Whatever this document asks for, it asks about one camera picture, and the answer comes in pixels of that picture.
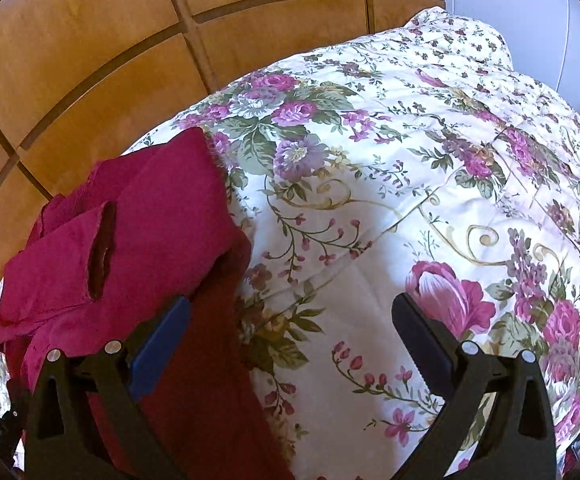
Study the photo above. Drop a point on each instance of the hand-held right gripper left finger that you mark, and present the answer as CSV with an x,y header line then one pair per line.
x,y
160,345

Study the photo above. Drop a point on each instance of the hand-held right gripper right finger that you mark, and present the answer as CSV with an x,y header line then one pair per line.
x,y
422,345

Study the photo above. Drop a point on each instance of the red garment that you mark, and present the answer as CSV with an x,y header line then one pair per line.
x,y
170,220

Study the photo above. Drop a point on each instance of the floral blanket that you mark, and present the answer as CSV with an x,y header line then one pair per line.
x,y
369,210

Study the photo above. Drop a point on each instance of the white padded headboard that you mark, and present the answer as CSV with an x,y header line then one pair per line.
x,y
519,0

